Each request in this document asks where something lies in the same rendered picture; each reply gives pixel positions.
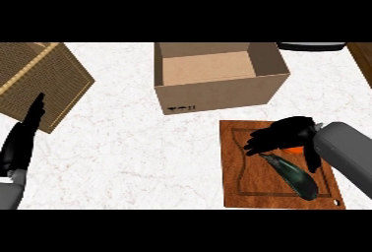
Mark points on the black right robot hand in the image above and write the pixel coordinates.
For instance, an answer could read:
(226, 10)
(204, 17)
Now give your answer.
(284, 134)

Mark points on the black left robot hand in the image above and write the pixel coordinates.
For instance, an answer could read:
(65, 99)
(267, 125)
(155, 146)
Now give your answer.
(19, 144)

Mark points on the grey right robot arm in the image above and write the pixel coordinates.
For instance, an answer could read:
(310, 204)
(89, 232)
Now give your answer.
(346, 154)

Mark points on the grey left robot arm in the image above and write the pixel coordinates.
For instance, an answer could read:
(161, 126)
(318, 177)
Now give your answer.
(9, 193)

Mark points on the dark green eggplant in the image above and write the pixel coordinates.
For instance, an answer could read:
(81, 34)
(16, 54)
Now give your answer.
(292, 177)

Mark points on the brown wooden cutting board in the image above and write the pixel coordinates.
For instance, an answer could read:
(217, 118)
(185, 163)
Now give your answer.
(261, 177)

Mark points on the open cardboard box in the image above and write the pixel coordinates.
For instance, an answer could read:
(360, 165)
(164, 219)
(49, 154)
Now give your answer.
(217, 78)

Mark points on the orange vegetable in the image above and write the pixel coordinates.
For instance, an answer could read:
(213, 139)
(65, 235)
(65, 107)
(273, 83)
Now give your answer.
(292, 150)

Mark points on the brown wicker basket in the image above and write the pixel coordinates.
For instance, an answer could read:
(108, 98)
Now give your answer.
(39, 82)

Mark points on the dark grey appliance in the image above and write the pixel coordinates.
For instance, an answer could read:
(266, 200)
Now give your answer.
(312, 46)

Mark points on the brown wooden cabinet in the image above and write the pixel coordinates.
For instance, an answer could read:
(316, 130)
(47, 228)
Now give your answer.
(362, 60)

